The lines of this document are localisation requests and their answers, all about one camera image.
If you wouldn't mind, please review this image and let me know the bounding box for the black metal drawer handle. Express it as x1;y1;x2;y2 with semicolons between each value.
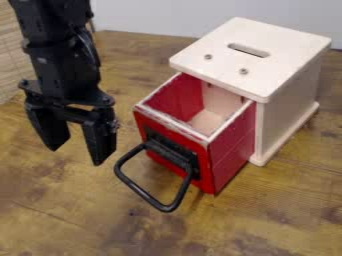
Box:
112;126;202;214

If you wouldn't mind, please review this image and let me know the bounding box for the red wooden drawer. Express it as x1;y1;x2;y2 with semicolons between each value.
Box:
134;73;257;195

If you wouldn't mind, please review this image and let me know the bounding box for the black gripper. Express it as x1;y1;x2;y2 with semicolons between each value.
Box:
20;33;119;166

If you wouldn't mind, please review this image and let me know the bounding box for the white wooden drawer cabinet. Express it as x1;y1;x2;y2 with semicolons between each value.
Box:
170;17;332;166

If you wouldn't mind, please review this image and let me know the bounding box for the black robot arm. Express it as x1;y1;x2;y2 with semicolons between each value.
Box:
8;0;118;165

